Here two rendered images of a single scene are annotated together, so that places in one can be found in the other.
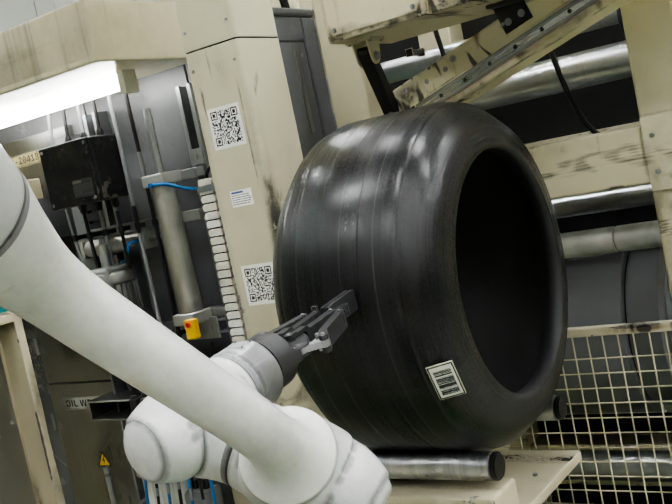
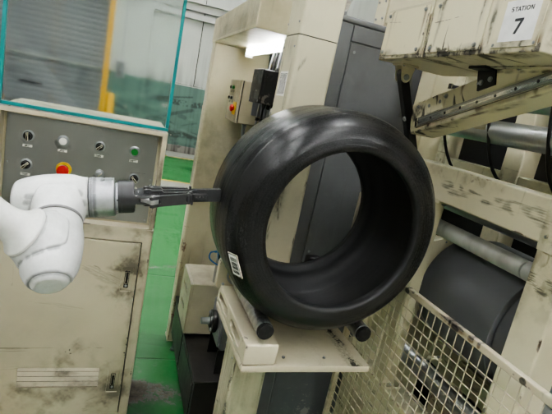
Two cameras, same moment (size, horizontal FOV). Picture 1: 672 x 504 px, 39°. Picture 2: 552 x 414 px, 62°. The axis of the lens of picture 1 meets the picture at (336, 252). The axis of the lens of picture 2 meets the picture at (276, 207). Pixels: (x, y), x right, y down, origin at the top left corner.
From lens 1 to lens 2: 0.92 m
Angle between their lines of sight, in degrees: 36
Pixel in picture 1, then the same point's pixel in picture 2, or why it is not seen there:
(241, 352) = (98, 181)
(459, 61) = (448, 99)
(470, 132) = (347, 135)
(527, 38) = (485, 98)
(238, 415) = not seen: outside the picture
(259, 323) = not seen: hidden behind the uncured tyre
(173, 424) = (20, 191)
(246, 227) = not seen: hidden behind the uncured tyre
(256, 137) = (287, 94)
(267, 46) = (324, 46)
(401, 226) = (250, 167)
